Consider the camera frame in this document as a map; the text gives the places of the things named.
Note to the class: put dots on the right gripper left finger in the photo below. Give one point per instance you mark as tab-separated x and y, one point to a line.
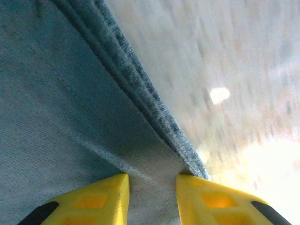
98	204

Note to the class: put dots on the grey t-shirt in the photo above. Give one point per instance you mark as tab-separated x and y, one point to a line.
58	105

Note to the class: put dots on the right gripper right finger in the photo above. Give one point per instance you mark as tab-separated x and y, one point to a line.
211	201

